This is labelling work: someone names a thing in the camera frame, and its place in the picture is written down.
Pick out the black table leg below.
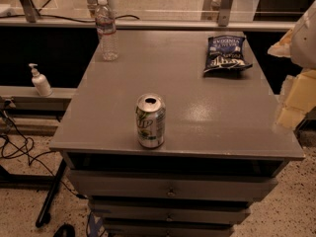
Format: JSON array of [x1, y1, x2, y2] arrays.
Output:
[[36, 160, 66, 228]]

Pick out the drawer knob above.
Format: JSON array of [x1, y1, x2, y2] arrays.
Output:
[[166, 215, 174, 222], [167, 189, 176, 198]]

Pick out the blue chip bag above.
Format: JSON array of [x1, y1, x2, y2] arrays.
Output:
[[203, 35, 253, 75]]

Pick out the silver soda can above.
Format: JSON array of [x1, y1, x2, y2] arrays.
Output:
[[135, 93, 166, 148]]

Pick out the clear plastic water bottle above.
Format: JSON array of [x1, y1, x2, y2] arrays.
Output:
[[95, 0, 119, 61]]

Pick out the top drawer knob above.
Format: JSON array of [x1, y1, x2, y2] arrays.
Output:
[[167, 189, 176, 198]]

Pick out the metal frame rail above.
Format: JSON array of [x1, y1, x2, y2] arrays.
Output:
[[0, 17, 295, 32]]

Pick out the grey drawer cabinet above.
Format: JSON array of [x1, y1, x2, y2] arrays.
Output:
[[51, 30, 304, 237]]

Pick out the white pump dispenser bottle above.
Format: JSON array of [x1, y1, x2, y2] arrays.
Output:
[[29, 63, 52, 97]]

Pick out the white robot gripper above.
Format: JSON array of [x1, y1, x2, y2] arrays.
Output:
[[268, 1, 316, 129]]

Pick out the black floor cables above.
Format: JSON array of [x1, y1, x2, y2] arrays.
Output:
[[0, 97, 88, 200]]

